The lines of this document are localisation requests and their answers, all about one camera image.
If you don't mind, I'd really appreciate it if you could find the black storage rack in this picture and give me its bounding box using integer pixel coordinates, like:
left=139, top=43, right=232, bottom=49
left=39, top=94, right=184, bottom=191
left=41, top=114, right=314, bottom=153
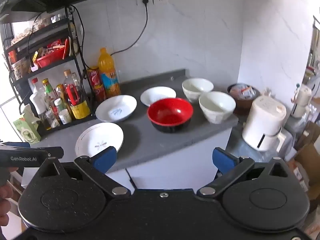
left=0, top=5, right=97, bottom=133

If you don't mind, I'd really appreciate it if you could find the white ceramic bowl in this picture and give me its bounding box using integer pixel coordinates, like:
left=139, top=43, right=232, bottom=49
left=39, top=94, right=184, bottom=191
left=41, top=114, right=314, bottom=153
left=95, top=95, right=138, bottom=123

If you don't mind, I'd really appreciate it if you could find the white plate with flower print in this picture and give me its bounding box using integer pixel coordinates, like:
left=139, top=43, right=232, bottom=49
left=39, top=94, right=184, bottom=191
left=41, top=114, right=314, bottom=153
left=75, top=122, right=124, bottom=158

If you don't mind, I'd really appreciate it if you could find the blue water barrel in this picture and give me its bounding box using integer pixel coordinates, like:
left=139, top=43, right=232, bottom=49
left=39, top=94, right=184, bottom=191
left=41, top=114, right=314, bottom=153
left=226, top=126, right=294, bottom=164

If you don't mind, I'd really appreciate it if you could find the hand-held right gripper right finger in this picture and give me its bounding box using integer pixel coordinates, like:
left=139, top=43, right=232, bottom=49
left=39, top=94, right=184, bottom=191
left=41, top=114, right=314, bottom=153
left=196, top=147, right=291, bottom=202

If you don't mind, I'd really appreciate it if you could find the clear bottle with red cap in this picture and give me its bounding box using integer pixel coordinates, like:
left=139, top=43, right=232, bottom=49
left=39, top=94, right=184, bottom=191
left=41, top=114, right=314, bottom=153
left=31, top=77, right=46, bottom=98

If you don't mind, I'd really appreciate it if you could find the window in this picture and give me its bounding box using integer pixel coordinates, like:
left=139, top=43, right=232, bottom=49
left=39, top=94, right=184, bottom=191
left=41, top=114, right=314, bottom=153
left=0, top=22, right=24, bottom=143

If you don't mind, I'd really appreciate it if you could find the small glass seasoning jar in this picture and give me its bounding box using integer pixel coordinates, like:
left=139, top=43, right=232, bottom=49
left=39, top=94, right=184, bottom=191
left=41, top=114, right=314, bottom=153
left=45, top=110, right=61, bottom=129

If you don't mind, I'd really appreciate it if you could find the red snack packet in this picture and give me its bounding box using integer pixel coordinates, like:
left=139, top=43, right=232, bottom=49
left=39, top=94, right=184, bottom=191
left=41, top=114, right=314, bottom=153
left=63, top=38, right=71, bottom=59

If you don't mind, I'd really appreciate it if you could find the sauce bottle with yellow cap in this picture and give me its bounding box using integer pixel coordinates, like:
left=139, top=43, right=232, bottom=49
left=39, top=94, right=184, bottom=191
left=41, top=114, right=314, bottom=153
left=42, top=78, right=60, bottom=121

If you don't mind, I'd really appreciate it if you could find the white tissue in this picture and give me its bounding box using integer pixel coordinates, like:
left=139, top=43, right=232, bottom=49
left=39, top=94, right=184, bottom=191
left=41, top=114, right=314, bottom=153
left=21, top=103, right=38, bottom=121

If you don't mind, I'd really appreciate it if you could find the white cabinet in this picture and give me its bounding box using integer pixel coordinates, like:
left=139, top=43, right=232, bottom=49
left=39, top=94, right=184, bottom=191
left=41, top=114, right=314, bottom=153
left=22, top=124, right=235, bottom=190

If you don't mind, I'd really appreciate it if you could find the cardboard box with red print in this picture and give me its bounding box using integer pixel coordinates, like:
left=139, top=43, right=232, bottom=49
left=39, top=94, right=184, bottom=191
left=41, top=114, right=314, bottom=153
left=287, top=159, right=311, bottom=193

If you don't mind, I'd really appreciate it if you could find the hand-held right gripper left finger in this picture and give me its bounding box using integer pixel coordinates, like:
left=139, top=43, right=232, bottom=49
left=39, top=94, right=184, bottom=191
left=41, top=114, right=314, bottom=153
left=37, top=145, right=132, bottom=201

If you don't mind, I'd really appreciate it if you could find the red plastic basket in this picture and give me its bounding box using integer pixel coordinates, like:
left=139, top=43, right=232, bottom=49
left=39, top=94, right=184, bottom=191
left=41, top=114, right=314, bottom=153
left=35, top=46, right=66, bottom=68

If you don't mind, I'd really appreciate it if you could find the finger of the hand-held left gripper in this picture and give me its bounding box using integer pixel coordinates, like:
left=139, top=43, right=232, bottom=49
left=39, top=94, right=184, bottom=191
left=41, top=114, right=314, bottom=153
left=46, top=146, right=64, bottom=159

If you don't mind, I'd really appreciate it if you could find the brown sauce bottle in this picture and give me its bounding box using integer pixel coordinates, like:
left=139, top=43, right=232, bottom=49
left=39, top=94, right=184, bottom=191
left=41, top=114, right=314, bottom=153
left=55, top=83, right=68, bottom=107

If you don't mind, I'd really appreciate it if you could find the soy sauce bottle yellow label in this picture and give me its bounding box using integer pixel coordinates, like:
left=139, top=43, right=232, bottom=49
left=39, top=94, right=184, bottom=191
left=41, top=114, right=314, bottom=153
left=62, top=69, right=91, bottom=120

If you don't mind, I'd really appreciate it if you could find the white-capped seasoning bottle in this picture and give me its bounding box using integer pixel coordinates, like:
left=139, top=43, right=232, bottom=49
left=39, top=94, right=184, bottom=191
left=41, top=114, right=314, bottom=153
left=53, top=98, right=73, bottom=125

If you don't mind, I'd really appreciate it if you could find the oil sprayer bottle white top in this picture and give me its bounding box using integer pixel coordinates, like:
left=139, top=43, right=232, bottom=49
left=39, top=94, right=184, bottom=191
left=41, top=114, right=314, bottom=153
left=29, top=92, right=48, bottom=128

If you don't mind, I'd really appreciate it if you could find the brown trash bin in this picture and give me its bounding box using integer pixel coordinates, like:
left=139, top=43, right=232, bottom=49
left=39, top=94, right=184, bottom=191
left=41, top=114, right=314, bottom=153
left=227, top=83, right=261, bottom=108

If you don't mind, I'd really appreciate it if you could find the red can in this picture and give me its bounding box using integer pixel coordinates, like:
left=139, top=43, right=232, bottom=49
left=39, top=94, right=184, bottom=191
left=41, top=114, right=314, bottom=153
left=86, top=66, right=101, bottom=87
left=92, top=84, right=107, bottom=101

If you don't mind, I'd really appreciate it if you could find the black power cable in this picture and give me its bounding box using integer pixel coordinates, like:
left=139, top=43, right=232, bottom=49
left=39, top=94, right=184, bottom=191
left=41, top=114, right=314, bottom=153
left=109, top=0, right=149, bottom=57

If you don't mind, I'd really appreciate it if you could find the person's left hand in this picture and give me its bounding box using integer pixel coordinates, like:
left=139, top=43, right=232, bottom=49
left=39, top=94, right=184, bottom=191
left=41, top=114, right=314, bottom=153
left=0, top=184, right=14, bottom=223

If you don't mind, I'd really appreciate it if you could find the plain cardboard box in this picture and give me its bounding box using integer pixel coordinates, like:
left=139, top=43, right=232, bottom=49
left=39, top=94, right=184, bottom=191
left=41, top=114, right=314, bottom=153
left=295, top=142, right=320, bottom=201

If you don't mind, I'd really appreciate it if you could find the red and black bowl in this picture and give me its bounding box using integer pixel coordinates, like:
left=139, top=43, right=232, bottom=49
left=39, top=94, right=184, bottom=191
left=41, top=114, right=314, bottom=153
left=147, top=98, right=194, bottom=133

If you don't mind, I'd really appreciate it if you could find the orange juice bottle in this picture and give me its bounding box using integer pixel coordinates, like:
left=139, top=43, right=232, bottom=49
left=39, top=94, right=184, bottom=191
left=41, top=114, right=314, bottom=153
left=98, top=47, right=121, bottom=98

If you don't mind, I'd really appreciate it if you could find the green carton box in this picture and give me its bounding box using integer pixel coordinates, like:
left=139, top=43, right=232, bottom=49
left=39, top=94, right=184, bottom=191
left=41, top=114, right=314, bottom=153
left=13, top=112, right=41, bottom=145

